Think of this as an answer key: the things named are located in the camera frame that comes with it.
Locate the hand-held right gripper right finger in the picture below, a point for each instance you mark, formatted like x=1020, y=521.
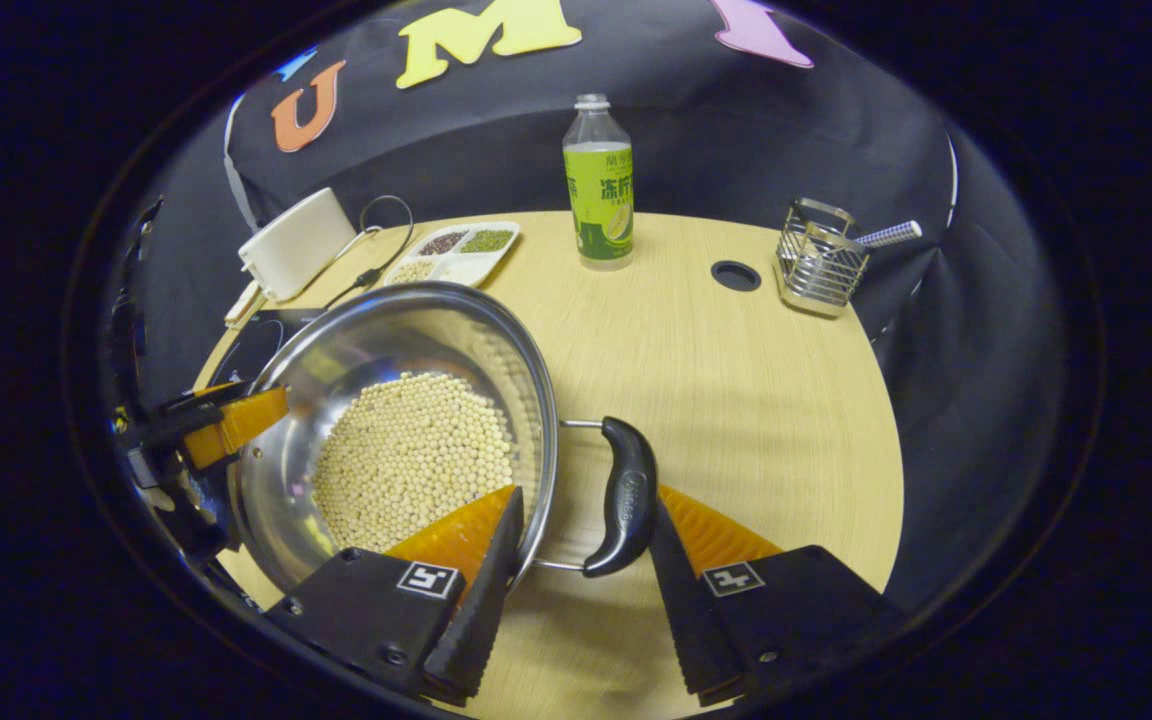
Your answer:
x=681, y=610

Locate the black table grommet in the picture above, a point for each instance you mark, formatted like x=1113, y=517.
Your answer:
x=736, y=276

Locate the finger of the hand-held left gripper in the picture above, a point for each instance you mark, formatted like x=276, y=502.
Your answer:
x=198, y=402
x=236, y=425

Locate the stainless steel pot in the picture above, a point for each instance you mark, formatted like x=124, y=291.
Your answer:
x=336, y=350

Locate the black backdrop cloth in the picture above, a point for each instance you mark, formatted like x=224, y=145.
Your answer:
x=736, y=140

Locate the white divided bean plate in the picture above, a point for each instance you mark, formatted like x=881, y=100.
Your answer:
x=461, y=265

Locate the pile of soybeans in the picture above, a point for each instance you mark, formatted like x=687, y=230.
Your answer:
x=406, y=460

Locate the black induction cooktop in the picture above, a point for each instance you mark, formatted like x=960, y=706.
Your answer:
x=256, y=345

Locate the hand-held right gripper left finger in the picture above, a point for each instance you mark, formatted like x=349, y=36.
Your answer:
x=481, y=610

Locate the green label drink bottle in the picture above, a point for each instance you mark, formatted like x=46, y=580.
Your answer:
x=598, y=200

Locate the white toaster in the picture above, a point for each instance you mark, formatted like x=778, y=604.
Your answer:
x=296, y=245

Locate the plate with sandwich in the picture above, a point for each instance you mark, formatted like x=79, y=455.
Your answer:
x=242, y=305

